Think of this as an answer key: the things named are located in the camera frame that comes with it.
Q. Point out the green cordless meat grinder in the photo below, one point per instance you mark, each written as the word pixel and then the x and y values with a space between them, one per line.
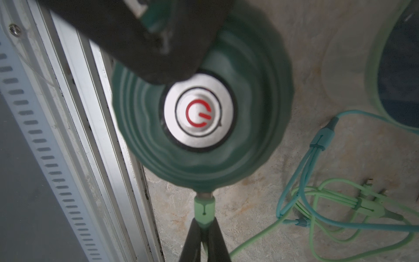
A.
pixel 223 123

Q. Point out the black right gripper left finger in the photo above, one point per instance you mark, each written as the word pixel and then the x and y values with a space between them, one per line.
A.
pixel 191 251

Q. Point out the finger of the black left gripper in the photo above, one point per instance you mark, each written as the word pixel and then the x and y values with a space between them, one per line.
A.
pixel 171 55

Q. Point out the aluminium front rail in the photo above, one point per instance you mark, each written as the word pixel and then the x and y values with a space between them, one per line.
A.
pixel 71 191

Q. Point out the blue cordless meat grinder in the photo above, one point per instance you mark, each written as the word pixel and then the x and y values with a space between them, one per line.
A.
pixel 392 69

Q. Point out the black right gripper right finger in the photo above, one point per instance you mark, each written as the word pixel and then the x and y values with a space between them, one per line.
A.
pixel 216 248

